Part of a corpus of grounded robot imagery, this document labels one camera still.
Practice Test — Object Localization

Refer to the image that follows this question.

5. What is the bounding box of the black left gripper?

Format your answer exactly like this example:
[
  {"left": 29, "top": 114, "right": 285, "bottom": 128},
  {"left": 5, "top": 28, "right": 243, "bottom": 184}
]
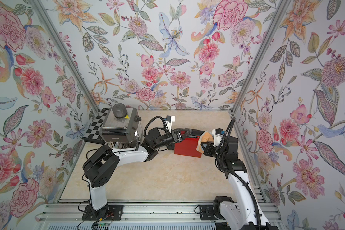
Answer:
[{"left": 152, "top": 127, "right": 189, "bottom": 149}]

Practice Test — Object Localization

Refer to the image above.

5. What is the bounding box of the orange blue patterned cloth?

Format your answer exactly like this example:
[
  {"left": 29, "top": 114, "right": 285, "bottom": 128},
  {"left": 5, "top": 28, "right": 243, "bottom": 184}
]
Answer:
[{"left": 196, "top": 131, "right": 214, "bottom": 153}]

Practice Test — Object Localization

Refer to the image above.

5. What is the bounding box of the red capsule coffee machine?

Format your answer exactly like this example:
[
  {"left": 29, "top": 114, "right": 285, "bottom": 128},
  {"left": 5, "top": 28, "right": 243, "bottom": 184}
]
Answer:
[{"left": 174, "top": 129, "right": 204, "bottom": 158}]

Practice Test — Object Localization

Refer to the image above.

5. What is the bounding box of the silver grey coffee machine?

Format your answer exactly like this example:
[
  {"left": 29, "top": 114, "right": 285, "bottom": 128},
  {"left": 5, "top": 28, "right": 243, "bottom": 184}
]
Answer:
[{"left": 100, "top": 103, "right": 143, "bottom": 146}]

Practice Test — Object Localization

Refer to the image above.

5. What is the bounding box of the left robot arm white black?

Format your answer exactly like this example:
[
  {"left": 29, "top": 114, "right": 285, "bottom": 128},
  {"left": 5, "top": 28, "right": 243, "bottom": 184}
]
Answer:
[{"left": 82, "top": 116, "right": 203, "bottom": 221}]

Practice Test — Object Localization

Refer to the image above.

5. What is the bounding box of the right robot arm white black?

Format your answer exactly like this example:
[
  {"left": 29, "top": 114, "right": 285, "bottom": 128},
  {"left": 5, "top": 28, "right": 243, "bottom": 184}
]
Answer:
[{"left": 200, "top": 117, "right": 278, "bottom": 230}]

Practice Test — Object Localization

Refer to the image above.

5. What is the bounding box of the black white chessboard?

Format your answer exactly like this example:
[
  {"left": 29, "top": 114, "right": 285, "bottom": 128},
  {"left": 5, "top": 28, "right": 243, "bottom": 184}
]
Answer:
[{"left": 82, "top": 108, "right": 109, "bottom": 145}]

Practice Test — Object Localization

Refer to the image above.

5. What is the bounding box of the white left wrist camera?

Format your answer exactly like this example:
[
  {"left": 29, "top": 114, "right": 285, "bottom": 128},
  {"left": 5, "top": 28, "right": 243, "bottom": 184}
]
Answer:
[{"left": 165, "top": 115, "right": 175, "bottom": 132}]

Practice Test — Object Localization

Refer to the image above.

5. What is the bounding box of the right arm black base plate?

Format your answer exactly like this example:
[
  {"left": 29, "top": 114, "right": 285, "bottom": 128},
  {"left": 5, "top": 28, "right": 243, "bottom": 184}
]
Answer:
[{"left": 196, "top": 205, "right": 218, "bottom": 221}]

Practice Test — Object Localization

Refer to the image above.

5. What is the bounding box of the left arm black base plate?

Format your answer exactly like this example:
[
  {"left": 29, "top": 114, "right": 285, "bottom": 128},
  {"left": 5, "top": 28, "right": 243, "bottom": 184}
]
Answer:
[{"left": 81, "top": 205, "right": 124, "bottom": 221}]

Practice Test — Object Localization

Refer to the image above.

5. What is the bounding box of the aluminium rail frame front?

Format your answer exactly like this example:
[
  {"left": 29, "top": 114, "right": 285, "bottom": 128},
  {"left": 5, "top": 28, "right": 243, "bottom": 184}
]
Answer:
[{"left": 34, "top": 185, "right": 285, "bottom": 230}]

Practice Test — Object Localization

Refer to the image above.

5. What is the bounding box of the right aluminium corner post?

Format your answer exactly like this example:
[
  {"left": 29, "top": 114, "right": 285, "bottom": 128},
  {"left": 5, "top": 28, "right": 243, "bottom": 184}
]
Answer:
[{"left": 230, "top": 1, "right": 291, "bottom": 117}]

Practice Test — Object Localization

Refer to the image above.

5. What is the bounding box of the aluminium corner post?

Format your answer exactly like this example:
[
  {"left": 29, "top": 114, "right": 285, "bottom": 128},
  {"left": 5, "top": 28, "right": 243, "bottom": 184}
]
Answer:
[
  {"left": 29, "top": 0, "right": 100, "bottom": 112},
  {"left": 230, "top": 1, "right": 291, "bottom": 117}
]

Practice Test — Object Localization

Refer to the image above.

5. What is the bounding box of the left aluminium corner post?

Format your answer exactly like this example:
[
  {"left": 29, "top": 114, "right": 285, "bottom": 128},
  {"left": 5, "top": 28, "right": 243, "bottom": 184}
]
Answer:
[{"left": 29, "top": 0, "right": 100, "bottom": 112}]

